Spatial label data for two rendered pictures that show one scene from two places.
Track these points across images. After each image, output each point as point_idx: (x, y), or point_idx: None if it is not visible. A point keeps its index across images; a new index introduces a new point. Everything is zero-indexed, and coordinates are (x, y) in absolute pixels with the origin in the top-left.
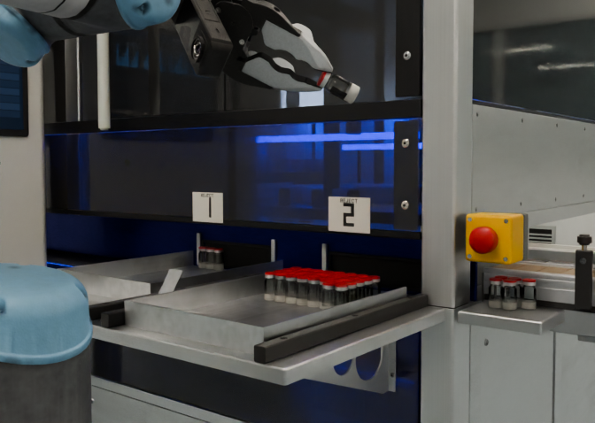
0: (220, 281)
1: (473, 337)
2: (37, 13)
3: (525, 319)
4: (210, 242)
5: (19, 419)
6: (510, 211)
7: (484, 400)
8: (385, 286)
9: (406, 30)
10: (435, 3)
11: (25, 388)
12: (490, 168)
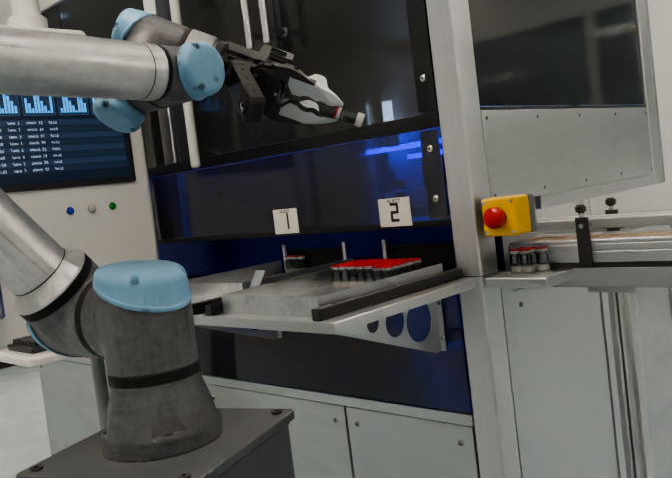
0: None
1: (505, 300)
2: None
3: (535, 277)
4: (293, 251)
5: (154, 345)
6: (533, 194)
7: (525, 352)
8: None
9: (420, 58)
10: (438, 34)
11: (155, 326)
12: (506, 160)
